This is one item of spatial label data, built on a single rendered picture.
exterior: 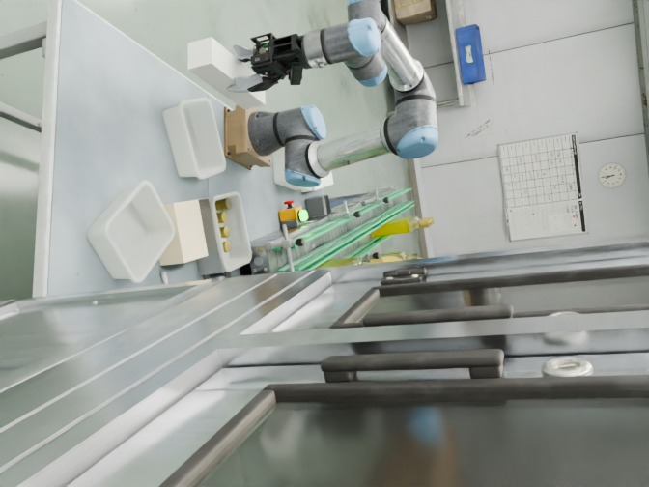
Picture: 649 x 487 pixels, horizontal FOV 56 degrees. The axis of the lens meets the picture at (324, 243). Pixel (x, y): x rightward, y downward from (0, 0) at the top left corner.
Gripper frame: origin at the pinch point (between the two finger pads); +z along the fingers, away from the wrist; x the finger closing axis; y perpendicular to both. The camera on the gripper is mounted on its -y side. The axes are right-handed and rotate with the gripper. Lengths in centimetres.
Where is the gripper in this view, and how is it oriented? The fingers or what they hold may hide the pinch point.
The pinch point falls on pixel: (233, 74)
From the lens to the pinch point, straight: 148.3
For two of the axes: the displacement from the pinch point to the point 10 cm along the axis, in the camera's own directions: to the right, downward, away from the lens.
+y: -3.8, -1.6, -9.1
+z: -9.2, 1.1, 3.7
